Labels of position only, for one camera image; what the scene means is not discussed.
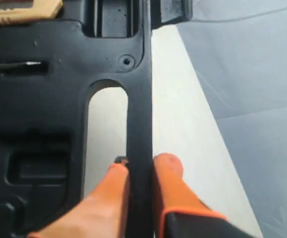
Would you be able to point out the black orange right gripper right finger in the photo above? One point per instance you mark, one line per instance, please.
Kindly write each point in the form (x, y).
(178, 211)

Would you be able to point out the black orange right gripper left finger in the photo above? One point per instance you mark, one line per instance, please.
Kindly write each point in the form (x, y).
(102, 214)

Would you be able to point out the black plastic tool case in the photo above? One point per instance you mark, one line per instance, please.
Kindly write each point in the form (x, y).
(90, 45)

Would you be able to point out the thin test pen screwdriver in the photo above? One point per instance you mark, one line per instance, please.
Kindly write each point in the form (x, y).
(18, 64)

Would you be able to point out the grey backdrop cloth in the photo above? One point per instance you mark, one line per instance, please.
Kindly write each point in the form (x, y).
(239, 51)

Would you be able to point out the yellow utility knife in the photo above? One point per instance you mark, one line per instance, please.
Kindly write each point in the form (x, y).
(23, 11)

